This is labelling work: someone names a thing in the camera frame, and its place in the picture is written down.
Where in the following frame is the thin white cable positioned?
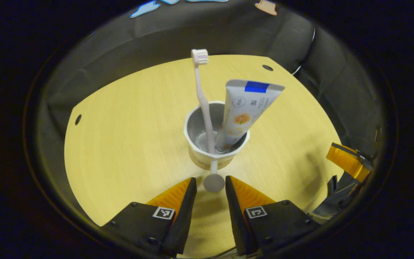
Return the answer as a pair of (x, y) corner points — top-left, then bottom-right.
(291, 27), (317, 77)

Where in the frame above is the white toothpaste tube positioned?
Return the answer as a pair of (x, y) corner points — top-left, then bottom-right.
(214, 79), (286, 153)

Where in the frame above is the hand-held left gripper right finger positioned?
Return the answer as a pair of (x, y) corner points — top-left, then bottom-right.
(224, 175), (321, 257)

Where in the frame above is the light wooden desktop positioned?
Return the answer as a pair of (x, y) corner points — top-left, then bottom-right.
(64, 55), (345, 259)

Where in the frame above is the black backdrop cloth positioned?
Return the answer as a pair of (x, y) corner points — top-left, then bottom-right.
(36, 0), (383, 216)

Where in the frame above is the white cup with wooden handle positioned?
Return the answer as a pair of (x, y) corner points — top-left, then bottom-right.
(184, 101), (250, 193)

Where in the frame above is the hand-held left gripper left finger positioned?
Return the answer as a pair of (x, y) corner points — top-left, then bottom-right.
(100, 177), (198, 258)

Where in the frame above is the pale pink toothbrush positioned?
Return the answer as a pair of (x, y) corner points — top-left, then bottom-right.
(191, 49), (217, 155)

